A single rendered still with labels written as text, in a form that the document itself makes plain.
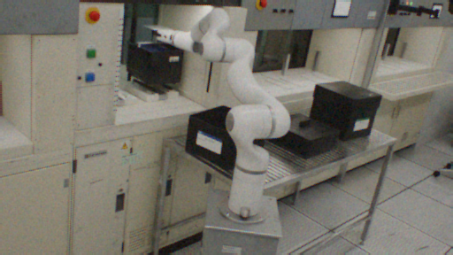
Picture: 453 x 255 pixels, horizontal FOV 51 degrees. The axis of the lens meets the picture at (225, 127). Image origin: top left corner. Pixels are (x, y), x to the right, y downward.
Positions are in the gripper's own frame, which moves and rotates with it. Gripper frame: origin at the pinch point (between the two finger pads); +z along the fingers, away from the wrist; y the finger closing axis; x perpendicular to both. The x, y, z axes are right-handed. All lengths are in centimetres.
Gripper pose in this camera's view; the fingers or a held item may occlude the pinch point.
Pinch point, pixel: (157, 31)
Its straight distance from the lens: 252.4
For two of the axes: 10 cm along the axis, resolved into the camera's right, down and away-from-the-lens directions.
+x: 1.5, -9.2, -3.5
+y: 7.1, -1.5, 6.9
